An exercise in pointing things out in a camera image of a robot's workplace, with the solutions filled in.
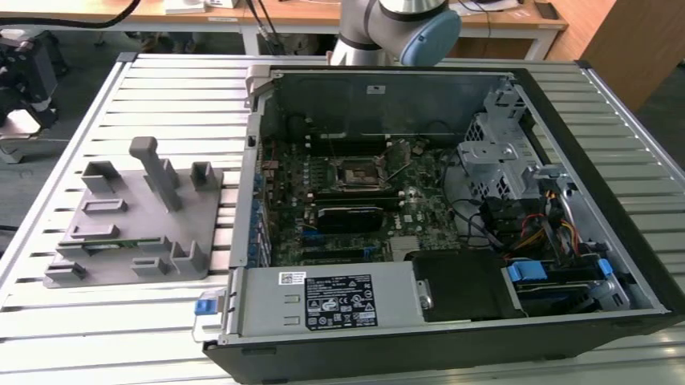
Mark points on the silver CPU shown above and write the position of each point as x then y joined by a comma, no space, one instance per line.
23,120

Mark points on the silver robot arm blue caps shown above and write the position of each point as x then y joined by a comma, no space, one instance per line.
385,24

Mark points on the CPU socket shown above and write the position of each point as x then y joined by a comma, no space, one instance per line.
357,173

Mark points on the grey metal stand foot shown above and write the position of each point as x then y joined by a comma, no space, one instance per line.
11,150

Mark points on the small white box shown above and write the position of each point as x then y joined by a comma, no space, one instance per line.
221,3

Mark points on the grey parts rack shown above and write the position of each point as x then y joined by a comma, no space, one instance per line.
134,224

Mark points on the green RAM stick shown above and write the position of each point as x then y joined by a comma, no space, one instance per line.
123,241

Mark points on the blue plastic latch tab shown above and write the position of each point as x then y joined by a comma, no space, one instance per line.
203,307

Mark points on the black graphics card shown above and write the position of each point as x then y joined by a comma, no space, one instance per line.
350,220

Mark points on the black expansion slot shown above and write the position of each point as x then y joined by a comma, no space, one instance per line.
334,253

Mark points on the grey power supply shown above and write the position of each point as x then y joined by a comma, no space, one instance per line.
267,305

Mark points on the round coin battery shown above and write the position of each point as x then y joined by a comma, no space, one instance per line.
418,148

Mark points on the green motherboard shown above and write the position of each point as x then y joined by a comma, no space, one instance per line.
433,200

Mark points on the silver chipset heatsink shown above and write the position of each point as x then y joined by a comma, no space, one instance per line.
406,244

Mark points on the silver disk bay cage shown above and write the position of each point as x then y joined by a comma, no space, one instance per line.
492,160

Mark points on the black PC case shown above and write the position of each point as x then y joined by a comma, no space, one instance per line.
374,361

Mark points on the black phone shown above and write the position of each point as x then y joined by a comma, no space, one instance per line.
546,10

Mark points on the blue disk carrier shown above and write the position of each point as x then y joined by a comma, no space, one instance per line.
525,272

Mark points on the wooden cabinet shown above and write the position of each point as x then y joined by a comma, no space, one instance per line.
637,48

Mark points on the wooden desk white frame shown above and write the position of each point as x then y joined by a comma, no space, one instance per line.
161,18
299,18

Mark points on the black plastic duct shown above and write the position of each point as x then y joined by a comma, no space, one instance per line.
460,284

